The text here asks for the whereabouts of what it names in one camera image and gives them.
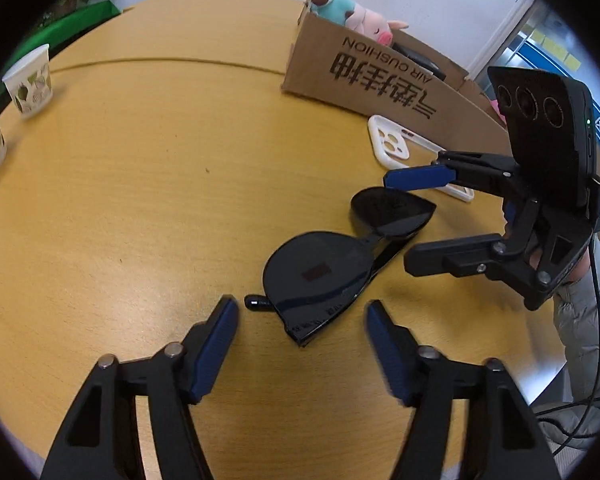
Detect white clear phone case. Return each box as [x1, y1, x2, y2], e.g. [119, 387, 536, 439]
[367, 114, 476, 204]

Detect black sunglasses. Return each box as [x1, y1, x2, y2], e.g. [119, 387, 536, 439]
[245, 186, 437, 347]

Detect grey jacket right forearm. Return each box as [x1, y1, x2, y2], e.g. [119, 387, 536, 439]
[554, 240, 600, 401]

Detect person right hand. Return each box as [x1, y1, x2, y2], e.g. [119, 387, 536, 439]
[502, 199, 592, 271]

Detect hot pink plush toy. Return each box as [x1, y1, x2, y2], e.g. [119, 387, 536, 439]
[490, 100, 506, 125]

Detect brown cardboard box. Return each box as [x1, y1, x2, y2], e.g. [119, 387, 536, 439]
[282, 1, 510, 154]

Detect small black box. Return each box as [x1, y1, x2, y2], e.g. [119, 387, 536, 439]
[392, 42, 446, 81]

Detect pink pig plush toy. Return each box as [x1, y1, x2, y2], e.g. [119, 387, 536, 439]
[306, 0, 408, 47]

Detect paper cup leaf pattern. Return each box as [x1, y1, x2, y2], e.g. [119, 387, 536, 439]
[2, 44, 54, 118]

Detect black tracking camera box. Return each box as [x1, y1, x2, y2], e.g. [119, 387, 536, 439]
[488, 66, 597, 200]

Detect black cable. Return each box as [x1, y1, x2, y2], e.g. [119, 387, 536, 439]
[534, 236, 600, 456]

